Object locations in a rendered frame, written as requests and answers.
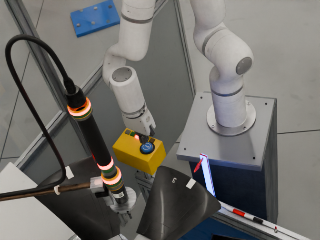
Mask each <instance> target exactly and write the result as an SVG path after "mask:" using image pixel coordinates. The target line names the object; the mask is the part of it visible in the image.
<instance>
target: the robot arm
mask: <svg viewBox="0 0 320 240"><path fill-rule="evenodd" d="M189 1H190V4H191V7H192V10H193V13H194V16H195V27H194V32H193V40H194V43H195V45H196V47H197V49H198V50H199V51H200V52H201V54H203V55H204V56H205V57H206V58H207V59H208V60H209V61H210V62H211V63H213V64H214V65H215V66H214V67H213V68H212V69H211V71H210V75H209V81H210V90H211V95H212V101H213V104H212V105H211V106H210V108H209V110H208V112H207V116H206V119H207V124H208V126H209V127H210V129H211V130H212V131H213V132H215V133H217V134H219V135H222V136H228V137H229V136H238V135H241V134H243V133H245V132H247V131H248V130H249V129H250V128H251V127H252V126H253V125H254V123H255V120H256V111H255V108H254V106H253V105H252V104H251V103H250V102H249V101H247V100H245V90H244V81H243V74H245V73H246V72H247V71H249V70H250V69H251V67H252V66H253V63H254V56H253V53H252V50H251V49H250V47H249V46H248V45H247V43H245V42H244V41H243V40H242V39H241V38H239V37H238V36H237V35H236V34H234V33H233V32H232V31H231V30H229V29H228V28H227V27H226V26H225V25H224V23H223V20H224V18H225V15H226V6H225V0H189ZM155 2H156V0H122V8H121V17H120V31H119V41H118V43H116V44H114V45H112V46H111V47H109V48H108V49H107V51H106V52H105V55H104V59H103V67H102V77H103V80H104V82H105V84H106V85H107V86H108V87H109V88H110V90H111V91H112V92H113V94H114V96H115V98H116V100H117V103H118V105H119V108H120V111H121V113H122V118H123V121H124V124H125V126H126V127H127V128H128V129H130V130H133V131H134V132H135V134H136V135H137V136H138V137H139V140H140V143H141V144H144V145H145V144H146V142H148V140H149V136H154V134H155V132H154V131H153V129H152V128H155V127H156V125H155V122H154V119H153V117H152V115H151V113H150V111H149V110H148V109H147V106H146V103H145V99H144V97H143V93H142V90H141V87H140V83H139V80H138V77H137V74H136V71H135V70H134V68H132V67H130V66H125V64H126V60H131V61H139V60H141V59H143V58H144V57H145V55H146V53H147V50H148V46H149V40H150V32H151V27H152V21H153V14H154V8H155Z"/></svg>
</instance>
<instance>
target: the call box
mask: <svg viewBox="0 0 320 240"><path fill-rule="evenodd" d="M126 130H130V129H128V128H126V129H125V130H124V132H123V133H122V134H121V136H120V137H119V138H118V140H117V141H116V142H115V144H114V145H113V146H112V148H113V150H114V153H115V155H116V157H117V160H118V161H120V162H122V163H125V164H127V165H129V166H132V167H134V168H136V169H139V170H141V171H143V172H146V173H148V174H150V175H153V174H154V173H155V171H156V170H157V167H159V166H160V164H161V163H162V161H163V160H164V158H165V157H166V152H165V149H164V146H163V142H162V141H161V140H158V139H155V138H154V139H155V141H154V143H151V142H150V143H151V144H152V146H153V149H152V151H150V152H148V153H145V152H143V151H142V149H141V146H142V144H141V143H140V140H139V139H137V138H135V136H136V135H135V136H134V137H133V136H130V134H131V132H132V131H133V130H130V131H131V132H130V134H129V135H128V134H125V131H126ZM133 132H134V131H133ZM150 139H151V137H150V136H149V140H150ZM149 140H148V142H149Z"/></svg>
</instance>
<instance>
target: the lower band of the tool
mask: <svg viewBox="0 0 320 240"><path fill-rule="evenodd" d="M116 168H117V174H116V176H115V177H113V178H111V179H106V178H104V177H103V175H102V173H101V177H102V179H103V180H105V181H113V180H115V179H116V178H117V177H118V176H119V174H120V170H119V168H118V167H117V166H116Z"/></svg>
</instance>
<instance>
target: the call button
mask: <svg viewBox="0 0 320 240"><path fill-rule="evenodd" d="M141 149H142V151H143V152H145V153H148V152H150V151H152V149H153V146H152V144H151V143H150V142H146V144H145V145H144V144H142V146H141Z"/></svg>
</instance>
